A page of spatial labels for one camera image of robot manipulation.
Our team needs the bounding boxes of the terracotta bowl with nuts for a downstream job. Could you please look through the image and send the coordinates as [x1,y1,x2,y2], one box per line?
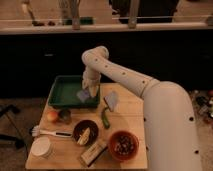
[107,130,139,162]

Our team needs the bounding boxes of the banana piece in bowl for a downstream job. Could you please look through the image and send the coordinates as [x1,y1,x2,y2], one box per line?
[77,128,90,145]

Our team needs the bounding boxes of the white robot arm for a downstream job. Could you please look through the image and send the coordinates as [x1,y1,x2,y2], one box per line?
[82,46,203,171]

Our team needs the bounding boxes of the small dark metal cup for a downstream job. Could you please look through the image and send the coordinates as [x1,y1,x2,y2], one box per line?
[59,109,71,124]

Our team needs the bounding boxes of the orange peach fruit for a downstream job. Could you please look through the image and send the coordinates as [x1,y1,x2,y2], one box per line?
[46,111,59,122]

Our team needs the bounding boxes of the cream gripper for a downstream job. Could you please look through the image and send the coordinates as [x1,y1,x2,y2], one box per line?
[82,79,100,97]

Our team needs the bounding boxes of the white dish brush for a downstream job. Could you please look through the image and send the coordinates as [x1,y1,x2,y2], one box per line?
[31,126,71,137]

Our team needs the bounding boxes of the green plastic tray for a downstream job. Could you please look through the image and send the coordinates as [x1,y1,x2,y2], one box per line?
[48,75,100,109]

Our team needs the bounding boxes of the wooden block brush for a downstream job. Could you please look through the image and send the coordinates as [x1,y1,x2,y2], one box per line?
[80,139,107,167]

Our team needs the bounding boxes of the dark brown bowl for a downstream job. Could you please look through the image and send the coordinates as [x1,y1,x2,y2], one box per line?
[73,120,99,146]

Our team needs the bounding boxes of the blue grey sponge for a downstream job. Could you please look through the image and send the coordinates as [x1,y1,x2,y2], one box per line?
[77,89,90,103]

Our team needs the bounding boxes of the black chair base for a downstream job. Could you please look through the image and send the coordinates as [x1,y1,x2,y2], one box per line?
[0,103,27,150]

